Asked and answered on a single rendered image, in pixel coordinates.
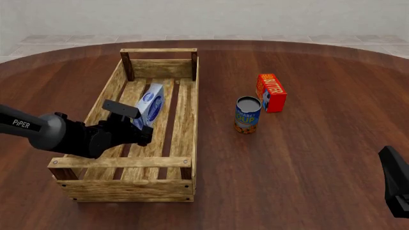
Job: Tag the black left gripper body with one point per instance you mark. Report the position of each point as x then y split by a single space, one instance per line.
123 131

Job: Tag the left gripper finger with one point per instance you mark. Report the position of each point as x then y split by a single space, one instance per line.
146 137

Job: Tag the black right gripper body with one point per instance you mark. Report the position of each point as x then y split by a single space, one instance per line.
401 207

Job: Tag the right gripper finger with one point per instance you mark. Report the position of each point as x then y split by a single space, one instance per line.
396 167

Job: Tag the white blue cream cheese box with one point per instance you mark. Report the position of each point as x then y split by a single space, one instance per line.
152 99

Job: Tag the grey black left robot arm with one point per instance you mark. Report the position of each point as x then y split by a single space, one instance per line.
48 134

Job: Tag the wooden slat tray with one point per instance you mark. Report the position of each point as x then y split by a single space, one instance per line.
128 190

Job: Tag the dark plate on black stalk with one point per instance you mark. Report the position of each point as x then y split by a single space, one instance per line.
123 109

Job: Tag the blue soup tin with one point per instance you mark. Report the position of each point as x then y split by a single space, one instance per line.
247 116

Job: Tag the red butter box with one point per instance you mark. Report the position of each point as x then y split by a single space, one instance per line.
274 100

